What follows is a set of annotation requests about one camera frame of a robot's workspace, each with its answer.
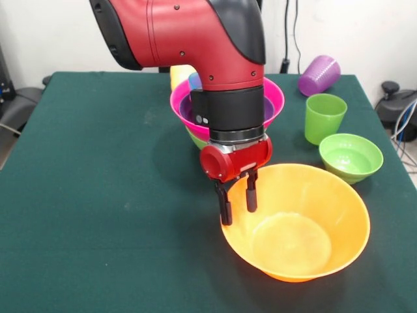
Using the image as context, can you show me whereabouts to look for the dark green tablecloth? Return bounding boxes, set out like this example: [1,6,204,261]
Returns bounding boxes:
[0,70,417,313]

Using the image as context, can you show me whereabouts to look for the black robot column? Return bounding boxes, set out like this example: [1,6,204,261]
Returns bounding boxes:
[157,0,264,74]

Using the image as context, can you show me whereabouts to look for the large orange bowl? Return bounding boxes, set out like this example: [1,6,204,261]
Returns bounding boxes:
[221,163,371,283]

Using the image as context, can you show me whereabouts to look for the purple cup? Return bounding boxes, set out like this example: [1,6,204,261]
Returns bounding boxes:
[297,54,342,98]

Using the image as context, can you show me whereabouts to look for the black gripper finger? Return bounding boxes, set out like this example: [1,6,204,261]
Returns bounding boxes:
[214,181,235,227]
[246,168,259,213]

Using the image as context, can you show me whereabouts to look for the large pink bowl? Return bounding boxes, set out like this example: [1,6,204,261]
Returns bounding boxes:
[169,75,286,141]

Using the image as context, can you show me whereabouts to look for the green cup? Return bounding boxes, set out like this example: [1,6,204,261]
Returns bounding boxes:
[304,93,348,147]

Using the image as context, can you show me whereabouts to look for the medium green bowl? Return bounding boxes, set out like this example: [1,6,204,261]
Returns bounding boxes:
[184,125,211,151]

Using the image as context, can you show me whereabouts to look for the black wall cable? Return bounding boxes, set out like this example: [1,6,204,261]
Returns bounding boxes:
[283,0,291,61]
[293,0,302,74]

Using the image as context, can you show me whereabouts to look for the small blue bowl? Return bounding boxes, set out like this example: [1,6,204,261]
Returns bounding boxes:
[188,72,203,91]

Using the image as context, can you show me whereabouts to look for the small green bowl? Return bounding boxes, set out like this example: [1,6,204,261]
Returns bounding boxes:
[319,132,384,185]

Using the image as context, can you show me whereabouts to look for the yellow cup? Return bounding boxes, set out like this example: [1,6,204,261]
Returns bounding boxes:
[169,65,197,91]

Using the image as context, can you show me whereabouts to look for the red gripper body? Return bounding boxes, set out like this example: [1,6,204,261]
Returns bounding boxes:
[199,135,274,183]

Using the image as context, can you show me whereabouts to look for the purple bowl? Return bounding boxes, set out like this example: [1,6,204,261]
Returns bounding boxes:
[178,93,276,123]

